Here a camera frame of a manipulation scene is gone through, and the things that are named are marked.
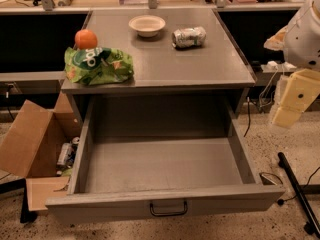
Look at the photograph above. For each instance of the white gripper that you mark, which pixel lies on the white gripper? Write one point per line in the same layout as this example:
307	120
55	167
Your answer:
302	40

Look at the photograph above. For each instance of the green rice chip bag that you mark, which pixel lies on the green rice chip bag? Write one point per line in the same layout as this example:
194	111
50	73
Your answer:
98	66

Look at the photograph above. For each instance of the grey cabinet with top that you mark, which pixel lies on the grey cabinet with top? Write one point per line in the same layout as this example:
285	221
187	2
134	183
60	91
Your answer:
158	66

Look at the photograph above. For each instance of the open grey top drawer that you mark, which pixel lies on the open grey top drawer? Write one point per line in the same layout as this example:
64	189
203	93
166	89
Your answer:
143	149

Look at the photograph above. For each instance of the white power strip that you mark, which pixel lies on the white power strip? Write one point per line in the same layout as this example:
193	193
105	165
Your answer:
273	65

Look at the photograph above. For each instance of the crushed silver can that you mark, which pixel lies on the crushed silver can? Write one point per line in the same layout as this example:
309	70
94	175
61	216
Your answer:
188	37

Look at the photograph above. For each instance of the black floor stand bar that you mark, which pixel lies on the black floor stand bar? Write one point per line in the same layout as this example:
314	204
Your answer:
312	226

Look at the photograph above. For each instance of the white paper bowl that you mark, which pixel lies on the white paper bowl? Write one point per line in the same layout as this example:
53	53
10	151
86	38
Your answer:
147	25

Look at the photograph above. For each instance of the orange fruit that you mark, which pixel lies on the orange fruit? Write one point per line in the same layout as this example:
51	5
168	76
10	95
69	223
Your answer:
85	39

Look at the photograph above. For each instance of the trash items in box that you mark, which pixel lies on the trash items in box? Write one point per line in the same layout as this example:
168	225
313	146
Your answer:
66	158

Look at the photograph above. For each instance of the brown cardboard box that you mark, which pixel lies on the brown cardboard box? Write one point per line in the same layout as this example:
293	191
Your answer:
32	146

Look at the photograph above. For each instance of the black drawer handle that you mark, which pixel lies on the black drawer handle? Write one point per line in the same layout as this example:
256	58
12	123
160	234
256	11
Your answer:
168	208

